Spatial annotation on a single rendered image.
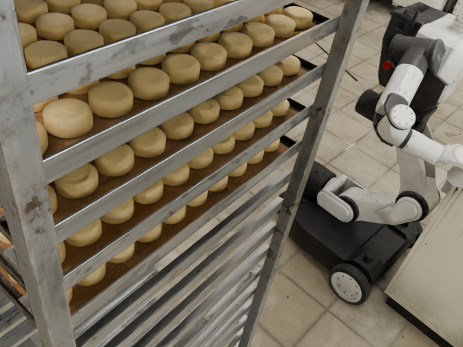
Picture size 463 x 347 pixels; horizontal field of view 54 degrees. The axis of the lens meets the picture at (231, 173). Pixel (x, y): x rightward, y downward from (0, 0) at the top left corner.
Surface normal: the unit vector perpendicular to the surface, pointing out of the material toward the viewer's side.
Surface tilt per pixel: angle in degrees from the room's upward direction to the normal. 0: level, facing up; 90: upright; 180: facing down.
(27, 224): 90
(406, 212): 90
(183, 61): 0
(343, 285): 90
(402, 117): 32
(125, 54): 90
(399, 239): 0
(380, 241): 0
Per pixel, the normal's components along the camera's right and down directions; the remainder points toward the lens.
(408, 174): -0.70, 0.40
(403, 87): 0.06, -0.28
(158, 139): 0.14, -0.73
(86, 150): 0.77, 0.51
